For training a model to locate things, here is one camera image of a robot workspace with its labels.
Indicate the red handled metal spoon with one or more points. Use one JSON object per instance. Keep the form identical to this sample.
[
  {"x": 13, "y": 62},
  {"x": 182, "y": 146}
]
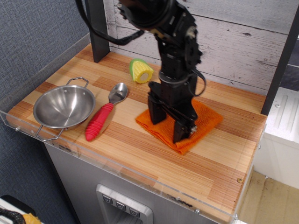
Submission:
[{"x": 117, "y": 94}]

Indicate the grey toy fridge cabinet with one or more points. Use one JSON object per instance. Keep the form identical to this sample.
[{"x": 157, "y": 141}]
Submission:
[{"x": 80, "y": 179}]

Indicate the dark left shelf post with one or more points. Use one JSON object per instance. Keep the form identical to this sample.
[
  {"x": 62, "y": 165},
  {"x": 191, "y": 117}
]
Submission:
[{"x": 96, "y": 15}]

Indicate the black and yellow object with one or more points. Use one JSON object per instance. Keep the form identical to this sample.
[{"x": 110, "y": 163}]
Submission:
[{"x": 13, "y": 211}]

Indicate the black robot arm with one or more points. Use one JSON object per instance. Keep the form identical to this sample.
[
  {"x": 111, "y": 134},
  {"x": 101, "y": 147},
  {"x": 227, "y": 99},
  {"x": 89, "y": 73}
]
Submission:
[{"x": 176, "y": 33}]

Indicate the dark right shelf post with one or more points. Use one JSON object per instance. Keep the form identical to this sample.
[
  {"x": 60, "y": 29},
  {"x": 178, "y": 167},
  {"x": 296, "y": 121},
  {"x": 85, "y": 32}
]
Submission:
[{"x": 282, "y": 64}]

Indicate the steel bowl with handles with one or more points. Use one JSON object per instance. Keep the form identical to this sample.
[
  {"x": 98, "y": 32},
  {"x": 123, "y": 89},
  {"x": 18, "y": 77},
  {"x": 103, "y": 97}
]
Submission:
[{"x": 64, "y": 107}]

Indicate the clear acrylic table guard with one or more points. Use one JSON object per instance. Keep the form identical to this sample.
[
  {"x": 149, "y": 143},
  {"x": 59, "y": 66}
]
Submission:
[{"x": 204, "y": 180}]

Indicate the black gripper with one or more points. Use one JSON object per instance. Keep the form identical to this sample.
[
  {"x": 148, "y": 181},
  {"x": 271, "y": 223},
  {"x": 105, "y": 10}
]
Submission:
[{"x": 174, "y": 99}]

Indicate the white cabinet at right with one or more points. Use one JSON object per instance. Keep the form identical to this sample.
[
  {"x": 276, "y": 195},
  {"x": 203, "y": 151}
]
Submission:
[{"x": 277, "y": 156}]

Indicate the orange cloth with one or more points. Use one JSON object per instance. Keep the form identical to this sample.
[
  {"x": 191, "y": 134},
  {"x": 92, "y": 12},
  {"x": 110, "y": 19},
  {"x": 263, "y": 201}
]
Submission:
[{"x": 207, "y": 120}]

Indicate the dark shelf post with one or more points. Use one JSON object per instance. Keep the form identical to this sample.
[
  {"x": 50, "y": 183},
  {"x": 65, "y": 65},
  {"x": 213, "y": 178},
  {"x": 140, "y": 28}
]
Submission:
[
  {"x": 282, "y": 64},
  {"x": 96, "y": 15}
]

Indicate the silver dispenser button panel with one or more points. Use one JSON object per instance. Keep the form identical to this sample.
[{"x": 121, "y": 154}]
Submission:
[{"x": 117, "y": 208}]

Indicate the toy corn cob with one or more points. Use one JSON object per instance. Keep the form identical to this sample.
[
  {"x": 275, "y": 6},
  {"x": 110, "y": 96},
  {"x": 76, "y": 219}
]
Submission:
[{"x": 140, "y": 71}]

